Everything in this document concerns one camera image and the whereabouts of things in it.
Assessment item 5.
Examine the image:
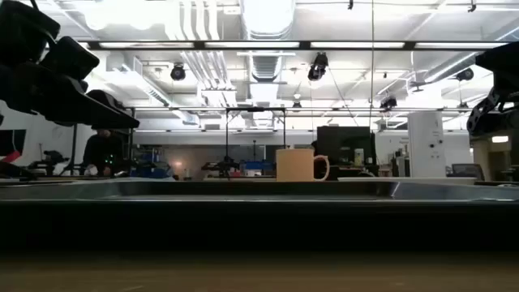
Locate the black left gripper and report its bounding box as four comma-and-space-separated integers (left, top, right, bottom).
0, 0, 141, 130

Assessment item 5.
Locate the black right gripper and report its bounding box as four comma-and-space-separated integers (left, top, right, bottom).
465, 41, 519, 137

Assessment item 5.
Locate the white round plate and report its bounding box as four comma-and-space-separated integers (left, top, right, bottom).
337, 176, 478, 183

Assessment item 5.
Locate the peach ceramic mug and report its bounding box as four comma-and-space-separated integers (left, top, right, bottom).
276, 148, 330, 183

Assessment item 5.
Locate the black plastic serving tray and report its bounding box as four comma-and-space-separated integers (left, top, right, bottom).
0, 178, 519, 252

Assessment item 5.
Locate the person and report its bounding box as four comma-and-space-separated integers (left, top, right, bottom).
83, 128, 127, 178

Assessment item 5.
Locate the white tall cabinet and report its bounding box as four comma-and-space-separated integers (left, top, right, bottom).
407, 111, 447, 178

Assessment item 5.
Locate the red bar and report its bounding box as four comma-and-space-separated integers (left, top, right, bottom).
0, 150, 22, 164

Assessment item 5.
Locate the black computer monitor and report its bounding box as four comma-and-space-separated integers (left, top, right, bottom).
316, 126, 376, 167

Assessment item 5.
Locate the black wall screen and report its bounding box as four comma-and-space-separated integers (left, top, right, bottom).
0, 129, 28, 157

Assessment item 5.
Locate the thin hanging cable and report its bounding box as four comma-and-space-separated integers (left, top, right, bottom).
371, 0, 375, 118

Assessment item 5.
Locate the black background rig frame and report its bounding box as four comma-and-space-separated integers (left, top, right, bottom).
224, 106, 287, 179

